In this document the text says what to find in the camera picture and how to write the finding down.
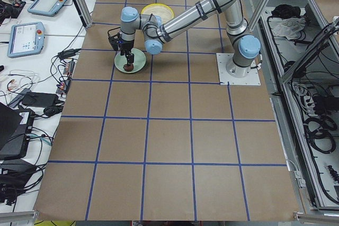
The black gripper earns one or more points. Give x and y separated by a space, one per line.
127 46

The yellow steamer layer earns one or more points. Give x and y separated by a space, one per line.
163 12

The brown steamed bun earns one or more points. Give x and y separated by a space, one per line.
128 67

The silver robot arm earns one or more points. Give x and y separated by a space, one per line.
246 46

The light green plate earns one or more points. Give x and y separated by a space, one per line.
139 61

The far teach pendant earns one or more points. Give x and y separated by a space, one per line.
46 7

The teach pendant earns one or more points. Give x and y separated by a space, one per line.
46 7
26 39

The near teach pendant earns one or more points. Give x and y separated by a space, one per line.
26 39

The black power adapter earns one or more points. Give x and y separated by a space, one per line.
39 99

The white crumpled cloth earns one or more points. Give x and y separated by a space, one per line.
289 28

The black laptop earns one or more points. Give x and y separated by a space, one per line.
16 125

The wrist black camera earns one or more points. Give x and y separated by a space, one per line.
115 41

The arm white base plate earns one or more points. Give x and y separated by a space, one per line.
233 75

